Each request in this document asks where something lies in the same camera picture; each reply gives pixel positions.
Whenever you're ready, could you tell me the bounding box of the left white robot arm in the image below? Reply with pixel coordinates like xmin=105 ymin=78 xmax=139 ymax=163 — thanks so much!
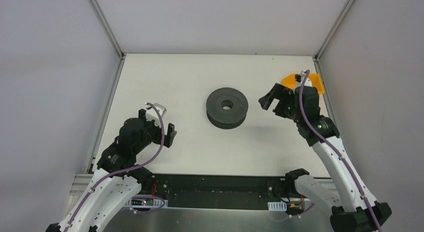
xmin=46 ymin=103 xmax=177 ymax=231

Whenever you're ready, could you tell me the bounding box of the white cable duct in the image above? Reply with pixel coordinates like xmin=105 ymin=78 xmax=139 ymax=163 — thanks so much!
xmin=124 ymin=196 xmax=168 ymax=209
xmin=267 ymin=201 xmax=287 ymax=212

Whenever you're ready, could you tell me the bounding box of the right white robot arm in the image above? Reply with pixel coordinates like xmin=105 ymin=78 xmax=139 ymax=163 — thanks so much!
xmin=258 ymin=84 xmax=392 ymax=231

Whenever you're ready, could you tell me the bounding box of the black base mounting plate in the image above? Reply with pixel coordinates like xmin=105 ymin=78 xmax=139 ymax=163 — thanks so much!
xmin=138 ymin=174 xmax=307 ymax=214

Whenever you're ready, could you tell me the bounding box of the aluminium frame rail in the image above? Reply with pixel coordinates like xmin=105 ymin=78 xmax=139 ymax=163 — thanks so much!
xmin=69 ymin=173 xmax=369 ymax=202

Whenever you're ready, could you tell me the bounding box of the orange plastic bin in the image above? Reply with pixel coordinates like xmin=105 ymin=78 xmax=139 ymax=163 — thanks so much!
xmin=281 ymin=74 xmax=326 ymax=95

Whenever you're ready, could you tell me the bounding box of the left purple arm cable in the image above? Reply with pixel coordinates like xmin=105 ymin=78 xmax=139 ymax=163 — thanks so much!
xmin=62 ymin=102 xmax=167 ymax=232

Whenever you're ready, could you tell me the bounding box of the right white cable duct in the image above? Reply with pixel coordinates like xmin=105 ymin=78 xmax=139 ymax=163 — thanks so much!
xmin=267 ymin=201 xmax=287 ymax=212

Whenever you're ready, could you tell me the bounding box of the black cable spool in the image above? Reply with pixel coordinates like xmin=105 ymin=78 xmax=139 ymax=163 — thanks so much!
xmin=205 ymin=87 xmax=249 ymax=129

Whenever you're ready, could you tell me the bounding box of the left white cable duct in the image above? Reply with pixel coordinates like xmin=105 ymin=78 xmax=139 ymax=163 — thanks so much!
xmin=124 ymin=196 xmax=168 ymax=209

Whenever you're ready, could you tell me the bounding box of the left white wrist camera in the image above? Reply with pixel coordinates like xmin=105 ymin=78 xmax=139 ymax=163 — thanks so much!
xmin=145 ymin=102 xmax=167 ymax=126

